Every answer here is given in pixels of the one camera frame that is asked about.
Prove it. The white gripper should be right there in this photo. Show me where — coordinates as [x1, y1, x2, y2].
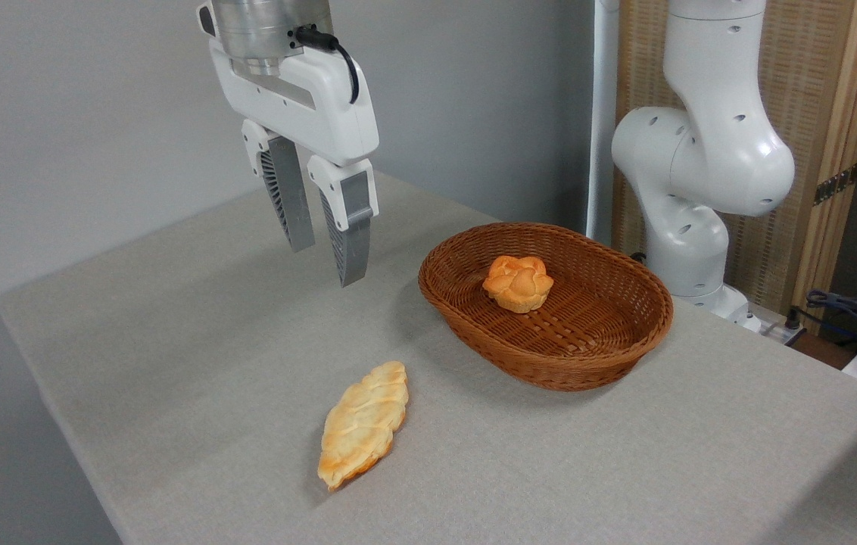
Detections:
[208, 38, 381, 289]

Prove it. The long braided bread loaf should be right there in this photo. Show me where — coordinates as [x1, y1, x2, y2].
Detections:
[317, 360, 410, 492]

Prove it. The round flower-shaped bread bun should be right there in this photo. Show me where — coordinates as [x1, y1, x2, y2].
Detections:
[482, 255, 555, 314]

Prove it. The brown oval wicker basket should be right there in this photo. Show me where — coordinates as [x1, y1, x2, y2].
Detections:
[418, 222, 675, 393]

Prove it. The grey tablecloth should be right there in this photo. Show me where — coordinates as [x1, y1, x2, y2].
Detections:
[0, 170, 857, 545]

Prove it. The white vertical pole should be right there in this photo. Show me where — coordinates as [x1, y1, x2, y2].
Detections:
[585, 0, 621, 244]

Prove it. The wooden folding screen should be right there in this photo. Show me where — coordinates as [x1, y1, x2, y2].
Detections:
[613, 0, 857, 334]

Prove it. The metal screen hinge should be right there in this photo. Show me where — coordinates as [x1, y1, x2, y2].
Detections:
[812, 162, 857, 207]

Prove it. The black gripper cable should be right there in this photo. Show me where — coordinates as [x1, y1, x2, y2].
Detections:
[293, 26, 360, 105]

